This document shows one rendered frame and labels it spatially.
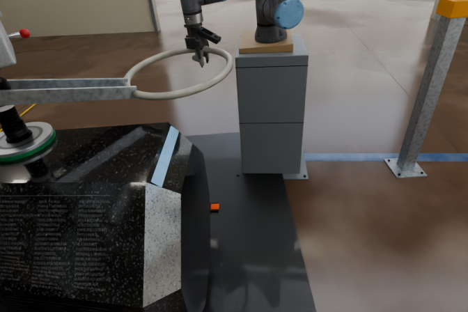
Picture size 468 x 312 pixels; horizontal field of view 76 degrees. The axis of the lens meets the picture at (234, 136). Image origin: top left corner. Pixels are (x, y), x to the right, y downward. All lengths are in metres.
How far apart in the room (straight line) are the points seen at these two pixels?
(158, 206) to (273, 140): 1.17
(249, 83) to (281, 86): 0.18
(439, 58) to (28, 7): 6.59
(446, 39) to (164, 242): 1.67
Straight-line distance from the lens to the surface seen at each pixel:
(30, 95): 1.21
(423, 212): 2.12
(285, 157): 2.05
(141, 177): 0.95
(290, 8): 1.59
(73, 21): 6.75
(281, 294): 1.59
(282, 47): 1.76
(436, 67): 2.00
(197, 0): 1.48
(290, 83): 1.77
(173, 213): 0.97
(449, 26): 1.94
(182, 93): 1.16
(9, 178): 1.17
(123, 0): 6.20
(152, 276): 0.96
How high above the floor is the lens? 1.41
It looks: 34 degrees down
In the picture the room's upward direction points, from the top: 4 degrees counter-clockwise
